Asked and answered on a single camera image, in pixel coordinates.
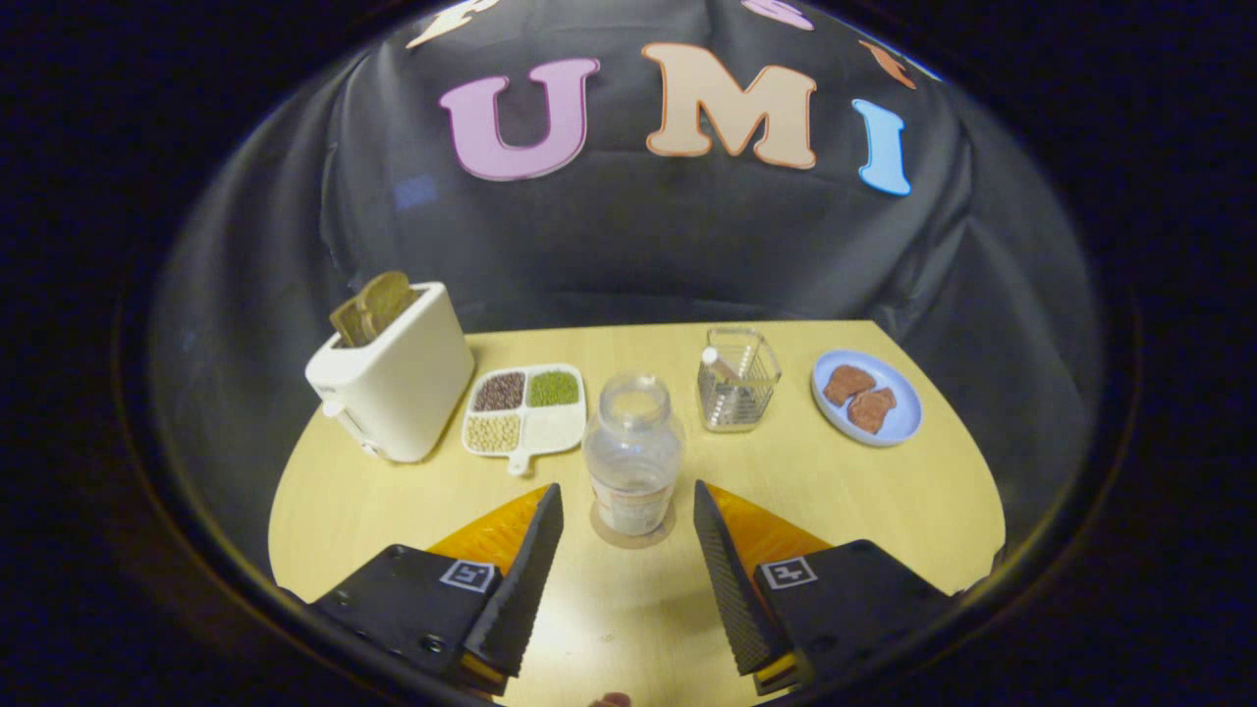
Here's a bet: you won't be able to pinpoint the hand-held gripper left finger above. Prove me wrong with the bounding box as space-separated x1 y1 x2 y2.
280 481 566 698

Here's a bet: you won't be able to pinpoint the white divided tray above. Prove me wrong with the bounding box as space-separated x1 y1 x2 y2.
461 363 588 477

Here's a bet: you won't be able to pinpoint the white rice grains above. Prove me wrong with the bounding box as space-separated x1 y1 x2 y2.
525 408 585 452

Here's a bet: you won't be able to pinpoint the green mung beans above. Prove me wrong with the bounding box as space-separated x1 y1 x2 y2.
528 369 580 408

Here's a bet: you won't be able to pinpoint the pale yellow soybeans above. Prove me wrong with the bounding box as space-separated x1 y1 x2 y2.
465 413 521 454

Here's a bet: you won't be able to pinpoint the small white tube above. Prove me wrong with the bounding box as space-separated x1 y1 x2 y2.
701 347 747 389

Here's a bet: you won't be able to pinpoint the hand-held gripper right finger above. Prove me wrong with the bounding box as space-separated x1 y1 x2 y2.
692 479 968 698

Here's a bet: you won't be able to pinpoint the round tan coaster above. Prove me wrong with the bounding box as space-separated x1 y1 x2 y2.
589 496 679 550

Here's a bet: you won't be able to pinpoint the wooden table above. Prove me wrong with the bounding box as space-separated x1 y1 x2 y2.
267 319 1008 707

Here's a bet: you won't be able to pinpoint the dark brown beans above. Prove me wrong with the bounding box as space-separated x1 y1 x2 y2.
472 371 526 412

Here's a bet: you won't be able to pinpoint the brown bread slice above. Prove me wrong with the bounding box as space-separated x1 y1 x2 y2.
330 295 370 348
358 271 414 340

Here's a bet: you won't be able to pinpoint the clear plastic juice bottle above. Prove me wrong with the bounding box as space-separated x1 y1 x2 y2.
582 373 685 538

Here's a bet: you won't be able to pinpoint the light blue plate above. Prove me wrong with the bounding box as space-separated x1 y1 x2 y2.
811 350 924 449

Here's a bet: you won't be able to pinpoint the white toaster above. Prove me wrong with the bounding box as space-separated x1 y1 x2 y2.
304 282 476 464

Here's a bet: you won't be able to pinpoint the clear ribbed glass cup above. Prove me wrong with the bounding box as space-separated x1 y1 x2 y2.
696 327 783 434

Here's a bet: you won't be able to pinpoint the brown meat piece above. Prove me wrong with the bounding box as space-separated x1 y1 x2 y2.
847 387 898 435
823 364 877 408

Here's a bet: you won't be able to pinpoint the black backdrop cloth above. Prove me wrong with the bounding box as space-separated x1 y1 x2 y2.
147 0 1106 590

